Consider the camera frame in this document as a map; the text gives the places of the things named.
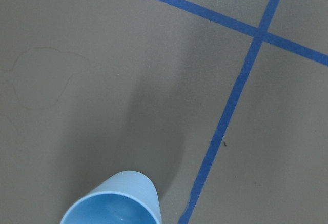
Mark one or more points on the light blue cup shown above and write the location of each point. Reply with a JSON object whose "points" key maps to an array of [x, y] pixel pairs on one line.
{"points": [[126, 197]]}

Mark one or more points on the brown table mat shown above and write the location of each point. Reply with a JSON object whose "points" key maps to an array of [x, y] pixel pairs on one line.
{"points": [[221, 103]]}

